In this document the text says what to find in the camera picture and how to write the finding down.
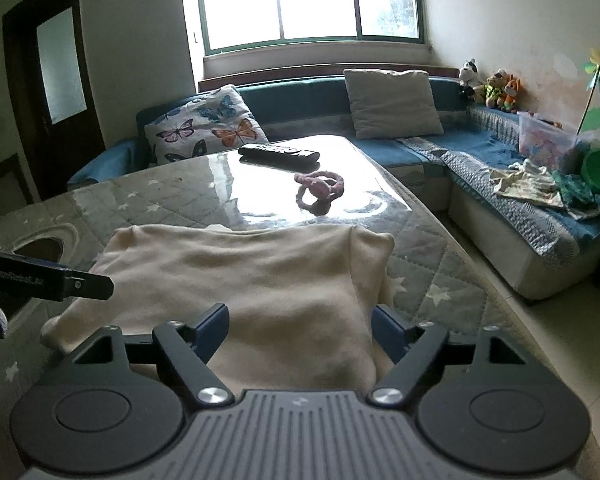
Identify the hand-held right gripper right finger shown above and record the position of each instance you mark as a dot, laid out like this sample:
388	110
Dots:
387	331

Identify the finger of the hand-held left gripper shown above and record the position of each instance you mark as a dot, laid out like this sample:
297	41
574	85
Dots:
92	285

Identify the dark wooden door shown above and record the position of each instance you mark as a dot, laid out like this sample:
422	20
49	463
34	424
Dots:
80	150

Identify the plain white pillow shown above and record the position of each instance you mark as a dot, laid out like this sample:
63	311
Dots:
395	105

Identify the blue corner sofa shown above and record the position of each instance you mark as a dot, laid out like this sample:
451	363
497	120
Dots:
480	145

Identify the brown bear plush toy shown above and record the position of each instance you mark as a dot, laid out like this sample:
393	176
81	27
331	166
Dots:
495	89

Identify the black remote control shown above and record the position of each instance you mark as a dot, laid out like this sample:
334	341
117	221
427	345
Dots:
280	155

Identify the cream crumpled cloth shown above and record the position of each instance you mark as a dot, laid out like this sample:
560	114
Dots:
525	185

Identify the butterfly print pillow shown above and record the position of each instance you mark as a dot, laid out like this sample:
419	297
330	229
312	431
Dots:
205	127

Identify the cream knit garment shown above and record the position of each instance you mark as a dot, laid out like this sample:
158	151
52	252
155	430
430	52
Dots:
260	285

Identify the panda plush toy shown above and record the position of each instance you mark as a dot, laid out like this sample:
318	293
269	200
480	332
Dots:
467	77

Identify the teal crumpled cloth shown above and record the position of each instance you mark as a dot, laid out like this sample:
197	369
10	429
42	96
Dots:
577	192

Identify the green framed window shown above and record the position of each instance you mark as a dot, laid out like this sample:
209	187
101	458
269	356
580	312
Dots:
305	0

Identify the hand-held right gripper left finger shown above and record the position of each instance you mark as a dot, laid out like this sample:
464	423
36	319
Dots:
214	326

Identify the clear plastic storage box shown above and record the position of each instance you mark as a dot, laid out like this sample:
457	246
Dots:
547	140

